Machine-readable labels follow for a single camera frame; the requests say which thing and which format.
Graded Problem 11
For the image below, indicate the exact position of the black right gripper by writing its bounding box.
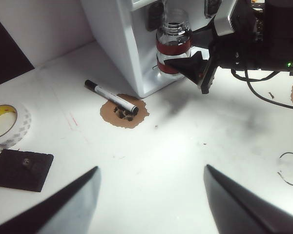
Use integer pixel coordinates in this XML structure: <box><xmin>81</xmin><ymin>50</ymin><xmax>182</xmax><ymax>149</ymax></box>
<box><xmin>164</xmin><ymin>23</ymin><xmax>293</xmax><ymax>95</ymax></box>

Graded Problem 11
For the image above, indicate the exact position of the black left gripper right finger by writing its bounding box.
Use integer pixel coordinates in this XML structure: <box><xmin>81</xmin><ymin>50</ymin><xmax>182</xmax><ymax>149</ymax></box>
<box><xmin>204</xmin><ymin>164</ymin><xmax>293</xmax><ymax>234</ymax></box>

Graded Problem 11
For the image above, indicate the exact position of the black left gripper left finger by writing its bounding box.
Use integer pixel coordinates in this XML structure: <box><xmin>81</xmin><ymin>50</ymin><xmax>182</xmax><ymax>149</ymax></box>
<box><xmin>0</xmin><ymin>166</ymin><xmax>101</xmax><ymax>234</ymax></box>

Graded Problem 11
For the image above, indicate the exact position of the clear bottle with red bands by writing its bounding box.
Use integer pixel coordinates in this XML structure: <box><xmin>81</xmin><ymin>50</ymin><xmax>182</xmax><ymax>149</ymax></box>
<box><xmin>155</xmin><ymin>8</ymin><xmax>194</xmax><ymax>80</ymax></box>

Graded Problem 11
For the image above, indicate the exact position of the grey dispenser lever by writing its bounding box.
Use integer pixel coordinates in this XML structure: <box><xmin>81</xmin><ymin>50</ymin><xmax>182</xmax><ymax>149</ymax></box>
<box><xmin>204</xmin><ymin>0</ymin><xmax>222</xmax><ymax>19</ymax></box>
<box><xmin>146</xmin><ymin>1</ymin><xmax>166</xmax><ymax>32</ymax></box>

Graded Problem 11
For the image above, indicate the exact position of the white water dispenser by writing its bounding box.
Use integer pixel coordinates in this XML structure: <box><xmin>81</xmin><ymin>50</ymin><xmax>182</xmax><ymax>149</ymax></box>
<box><xmin>80</xmin><ymin>0</ymin><xmax>237</xmax><ymax>99</ymax></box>

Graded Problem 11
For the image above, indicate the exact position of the small bolt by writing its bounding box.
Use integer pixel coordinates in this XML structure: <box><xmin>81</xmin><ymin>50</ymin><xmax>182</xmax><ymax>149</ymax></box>
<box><xmin>21</xmin><ymin>157</ymin><xmax>33</xmax><ymax>170</ymax></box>

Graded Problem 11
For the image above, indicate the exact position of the black square foam pad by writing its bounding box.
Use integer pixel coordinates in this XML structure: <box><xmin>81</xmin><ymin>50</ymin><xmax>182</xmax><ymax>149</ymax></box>
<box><xmin>0</xmin><ymin>148</ymin><xmax>54</xmax><ymax>193</ymax></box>

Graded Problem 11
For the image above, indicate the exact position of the white tape roll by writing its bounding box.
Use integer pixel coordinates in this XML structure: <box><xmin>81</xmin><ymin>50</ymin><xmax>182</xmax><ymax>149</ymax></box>
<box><xmin>0</xmin><ymin>104</ymin><xmax>32</xmax><ymax>153</ymax></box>

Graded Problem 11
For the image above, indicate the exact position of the small black scrap pile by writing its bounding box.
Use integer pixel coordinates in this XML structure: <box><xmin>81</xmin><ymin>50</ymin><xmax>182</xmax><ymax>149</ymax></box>
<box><xmin>113</xmin><ymin>106</ymin><xmax>135</xmax><ymax>122</ymax></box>

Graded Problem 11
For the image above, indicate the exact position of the black and white marker pen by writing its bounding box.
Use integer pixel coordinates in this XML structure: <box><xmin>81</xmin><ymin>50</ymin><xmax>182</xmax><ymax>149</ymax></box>
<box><xmin>84</xmin><ymin>79</ymin><xmax>139</xmax><ymax>115</ymax></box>

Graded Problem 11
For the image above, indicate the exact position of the white backdrop board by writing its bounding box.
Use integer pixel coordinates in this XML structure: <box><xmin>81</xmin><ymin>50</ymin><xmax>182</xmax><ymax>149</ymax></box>
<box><xmin>0</xmin><ymin>0</ymin><xmax>98</xmax><ymax>66</ymax></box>

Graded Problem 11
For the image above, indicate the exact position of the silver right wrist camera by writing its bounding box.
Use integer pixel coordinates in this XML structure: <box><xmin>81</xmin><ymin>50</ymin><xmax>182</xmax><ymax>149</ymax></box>
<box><xmin>213</xmin><ymin>0</ymin><xmax>257</xmax><ymax>37</ymax></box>

